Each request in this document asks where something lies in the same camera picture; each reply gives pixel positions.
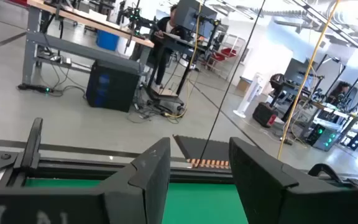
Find computer with green lights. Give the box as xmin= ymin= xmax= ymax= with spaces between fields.
xmin=305 ymin=122 xmax=342 ymax=152

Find hanging black cable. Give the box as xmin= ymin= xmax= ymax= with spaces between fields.
xmin=197 ymin=0 xmax=267 ymax=162

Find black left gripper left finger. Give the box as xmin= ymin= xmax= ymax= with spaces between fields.
xmin=99 ymin=137 xmax=172 ymax=224

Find blue barrel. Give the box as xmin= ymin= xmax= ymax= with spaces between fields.
xmin=96 ymin=30 xmax=120 ymax=52

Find tangled floor cables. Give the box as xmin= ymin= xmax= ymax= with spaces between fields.
xmin=127 ymin=88 xmax=188 ymax=124

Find large dark monitor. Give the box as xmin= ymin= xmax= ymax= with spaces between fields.
xmin=175 ymin=0 xmax=219 ymax=39

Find black computer tower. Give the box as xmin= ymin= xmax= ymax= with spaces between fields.
xmin=85 ymin=59 xmax=141 ymax=113

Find black power strip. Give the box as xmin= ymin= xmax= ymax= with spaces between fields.
xmin=17 ymin=83 xmax=55 ymax=95

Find person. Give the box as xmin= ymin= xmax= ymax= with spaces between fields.
xmin=326 ymin=81 xmax=353 ymax=106
xmin=147 ymin=4 xmax=188 ymax=91

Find cardboard box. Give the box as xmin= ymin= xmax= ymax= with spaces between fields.
xmin=236 ymin=76 xmax=254 ymax=93

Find black standing desk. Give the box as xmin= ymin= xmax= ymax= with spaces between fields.
xmin=147 ymin=30 xmax=206 ymax=113

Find white tower fan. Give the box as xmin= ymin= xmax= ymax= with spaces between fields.
xmin=232 ymin=72 xmax=264 ymax=119

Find black case with red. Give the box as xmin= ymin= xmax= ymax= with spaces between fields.
xmin=252 ymin=101 xmax=280 ymax=129

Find black mat with orange stripes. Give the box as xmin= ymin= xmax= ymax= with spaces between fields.
xmin=172 ymin=134 xmax=231 ymax=170

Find grey workbench with wooden top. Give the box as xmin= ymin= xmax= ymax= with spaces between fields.
xmin=22 ymin=0 xmax=155 ymax=85

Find thin yellow cable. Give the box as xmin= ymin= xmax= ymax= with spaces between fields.
xmin=163 ymin=0 xmax=203 ymax=121

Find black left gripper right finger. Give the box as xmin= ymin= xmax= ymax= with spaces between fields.
xmin=228 ymin=136 xmax=352 ymax=224

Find white rack with red bins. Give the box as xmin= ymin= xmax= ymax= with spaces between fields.
xmin=206 ymin=33 xmax=247 ymax=79

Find hanging yellow cable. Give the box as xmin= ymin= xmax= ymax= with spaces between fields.
xmin=277 ymin=0 xmax=341 ymax=161

